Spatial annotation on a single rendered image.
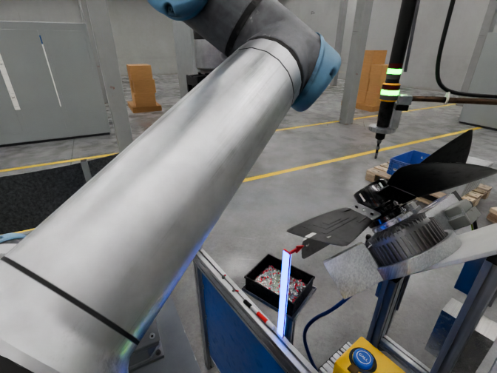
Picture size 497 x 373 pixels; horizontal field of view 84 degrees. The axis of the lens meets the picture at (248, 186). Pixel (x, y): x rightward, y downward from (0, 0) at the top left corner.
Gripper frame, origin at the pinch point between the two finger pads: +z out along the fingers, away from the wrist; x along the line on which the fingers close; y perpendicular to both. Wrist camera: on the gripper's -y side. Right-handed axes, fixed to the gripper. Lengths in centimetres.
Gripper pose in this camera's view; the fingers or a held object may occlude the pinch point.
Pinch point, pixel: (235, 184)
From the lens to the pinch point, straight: 52.7
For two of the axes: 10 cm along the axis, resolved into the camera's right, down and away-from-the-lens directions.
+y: -8.0, 2.7, -5.4
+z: 0.0, 8.9, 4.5
